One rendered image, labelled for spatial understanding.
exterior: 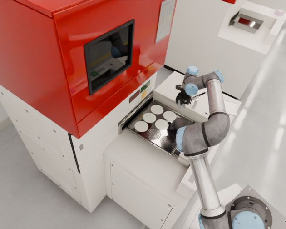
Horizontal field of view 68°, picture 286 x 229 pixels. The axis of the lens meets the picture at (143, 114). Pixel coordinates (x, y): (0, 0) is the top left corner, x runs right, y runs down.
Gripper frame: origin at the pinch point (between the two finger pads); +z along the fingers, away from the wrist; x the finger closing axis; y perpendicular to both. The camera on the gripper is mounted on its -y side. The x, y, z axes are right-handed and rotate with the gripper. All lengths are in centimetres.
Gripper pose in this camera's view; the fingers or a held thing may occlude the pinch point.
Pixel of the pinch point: (179, 106)
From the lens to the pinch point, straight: 159.5
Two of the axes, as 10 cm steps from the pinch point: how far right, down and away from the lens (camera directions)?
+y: 2.7, 7.3, -6.3
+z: -1.0, 6.7, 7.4
